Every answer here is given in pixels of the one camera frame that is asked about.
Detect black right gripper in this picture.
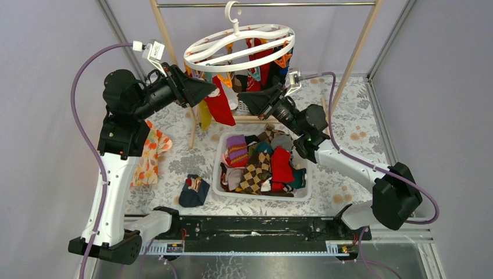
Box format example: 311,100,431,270
237,83,305,137

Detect red santa sock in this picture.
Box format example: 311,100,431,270
205,76,236,126

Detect white round clip hanger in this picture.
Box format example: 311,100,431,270
183,1,295,73

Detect navy blue sock bundle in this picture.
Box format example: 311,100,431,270
178,174,210,208

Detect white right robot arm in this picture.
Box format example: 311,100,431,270
238,85,423,239

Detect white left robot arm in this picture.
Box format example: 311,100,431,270
68,63,217,265

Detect red hanging sock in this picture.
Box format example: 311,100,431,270
244,37,274,92

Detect white hanging sock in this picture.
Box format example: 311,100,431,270
221,82,239,110

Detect black hanging sock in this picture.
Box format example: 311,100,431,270
262,48,293,90

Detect white sock bin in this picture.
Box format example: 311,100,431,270
210,132,312,202

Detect purple striped sock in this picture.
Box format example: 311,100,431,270
226,135,249,167

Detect red sock in bin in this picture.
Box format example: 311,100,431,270
271,146,295,192

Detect argyle brown yellow sock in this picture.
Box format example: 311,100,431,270
235,152,271,195

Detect teal sock in bin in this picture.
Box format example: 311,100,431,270
287,168,306,189

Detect orange floral cloth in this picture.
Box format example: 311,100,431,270
99,121,173,188

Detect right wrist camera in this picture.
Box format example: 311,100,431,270
285,69,301,96

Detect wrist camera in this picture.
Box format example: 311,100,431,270
285,69,301,96
131,40,167,77

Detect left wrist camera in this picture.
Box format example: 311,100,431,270
131,40,167,77

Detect wooden clothes rack frame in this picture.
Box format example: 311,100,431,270
148,0,384,150

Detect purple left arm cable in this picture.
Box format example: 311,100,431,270
70,43,149,279

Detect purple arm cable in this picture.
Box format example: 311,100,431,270
300,71,441,279
70,43,149,279

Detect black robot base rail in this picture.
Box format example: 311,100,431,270
156,216,364,241

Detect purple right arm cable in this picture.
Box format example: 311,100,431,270
300,71,441,279

